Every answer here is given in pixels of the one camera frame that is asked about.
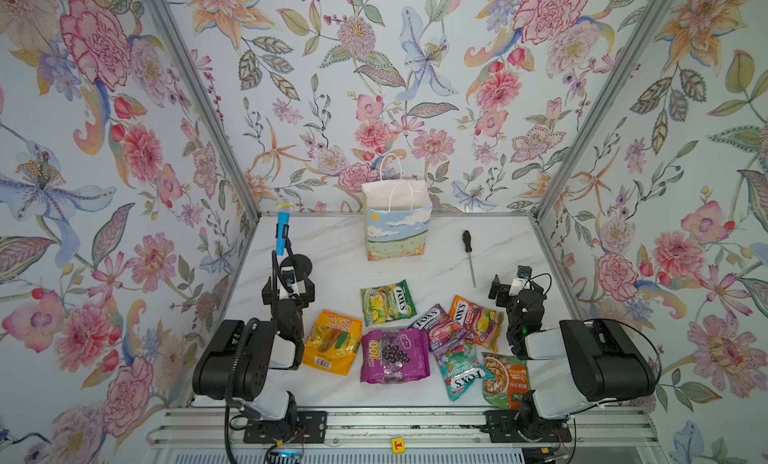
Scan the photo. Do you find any teal Fox's candy bag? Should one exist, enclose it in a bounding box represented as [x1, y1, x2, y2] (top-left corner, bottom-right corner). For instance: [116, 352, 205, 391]
[436, 342, 488, 402]

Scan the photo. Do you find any green Fox's candy bag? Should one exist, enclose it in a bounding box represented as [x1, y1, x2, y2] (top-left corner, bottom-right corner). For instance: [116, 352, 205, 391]
[360, 280, 417, 326]

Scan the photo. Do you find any purple grape candy bag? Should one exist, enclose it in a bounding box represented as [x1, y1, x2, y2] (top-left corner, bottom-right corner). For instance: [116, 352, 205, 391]
[361, 328, 430, 385]

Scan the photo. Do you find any painted landscape paper bag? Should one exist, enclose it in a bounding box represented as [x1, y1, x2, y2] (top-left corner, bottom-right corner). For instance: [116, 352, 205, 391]
[362, 153, 433, 261]

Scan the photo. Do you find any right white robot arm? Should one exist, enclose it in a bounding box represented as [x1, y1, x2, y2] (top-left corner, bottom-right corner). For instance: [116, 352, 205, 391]
[489, 276, 660, 424]

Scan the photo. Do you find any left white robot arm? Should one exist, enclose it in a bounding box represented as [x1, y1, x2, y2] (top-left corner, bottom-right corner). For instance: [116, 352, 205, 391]
[192, 261, 315, 421]

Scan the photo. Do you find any orange Fox's candy bag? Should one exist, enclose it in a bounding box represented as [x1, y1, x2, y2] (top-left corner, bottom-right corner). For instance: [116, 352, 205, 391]
[449, 296, 504, 352]

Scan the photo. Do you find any yellow gummy candy bag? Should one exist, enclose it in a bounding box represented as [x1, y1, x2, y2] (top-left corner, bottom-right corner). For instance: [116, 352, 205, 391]
[302, 310, 363, 376]

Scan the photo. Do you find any purple Fox's candy bag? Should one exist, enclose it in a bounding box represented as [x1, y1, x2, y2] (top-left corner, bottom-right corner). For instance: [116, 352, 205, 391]
[408, 304, 467, 356]

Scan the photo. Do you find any green orange noodle packet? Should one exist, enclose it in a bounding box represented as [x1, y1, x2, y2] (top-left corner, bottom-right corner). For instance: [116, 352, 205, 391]
[483, 352, 530, 410]

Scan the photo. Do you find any yellow marker cube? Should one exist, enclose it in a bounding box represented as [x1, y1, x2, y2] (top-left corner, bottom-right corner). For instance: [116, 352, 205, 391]
[391, 438, 406, 455]

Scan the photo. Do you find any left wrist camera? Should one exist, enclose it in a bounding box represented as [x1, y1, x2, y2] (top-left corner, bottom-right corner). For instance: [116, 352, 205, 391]
[278, 266, 297, 290]

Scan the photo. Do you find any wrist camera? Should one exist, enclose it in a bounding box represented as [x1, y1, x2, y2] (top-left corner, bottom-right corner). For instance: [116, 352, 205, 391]
[516, 265, 532, 286]
[278, 266, 297, 290]

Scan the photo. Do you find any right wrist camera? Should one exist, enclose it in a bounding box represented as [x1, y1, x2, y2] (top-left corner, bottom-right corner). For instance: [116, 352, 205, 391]
[516, 265, 532, 286]

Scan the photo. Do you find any black handled screwdriver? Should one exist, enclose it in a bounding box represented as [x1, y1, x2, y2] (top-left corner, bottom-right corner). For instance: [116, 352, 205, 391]
[462, 230, 477, 288]

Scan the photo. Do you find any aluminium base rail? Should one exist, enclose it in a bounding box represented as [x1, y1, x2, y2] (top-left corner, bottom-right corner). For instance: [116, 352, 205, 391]
[148, 406, 659, 451]

